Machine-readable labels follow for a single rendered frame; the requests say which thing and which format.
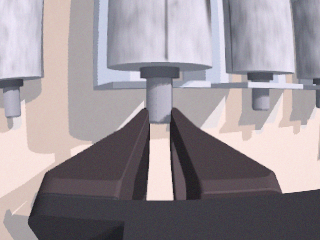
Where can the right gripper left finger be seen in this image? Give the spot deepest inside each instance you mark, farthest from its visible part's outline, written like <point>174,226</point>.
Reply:
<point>108,167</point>

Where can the grey metal brackets with holes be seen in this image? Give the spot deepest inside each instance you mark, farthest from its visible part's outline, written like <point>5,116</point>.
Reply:
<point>122,85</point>

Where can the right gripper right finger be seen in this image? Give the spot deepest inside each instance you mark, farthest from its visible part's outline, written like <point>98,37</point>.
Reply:
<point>212,168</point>

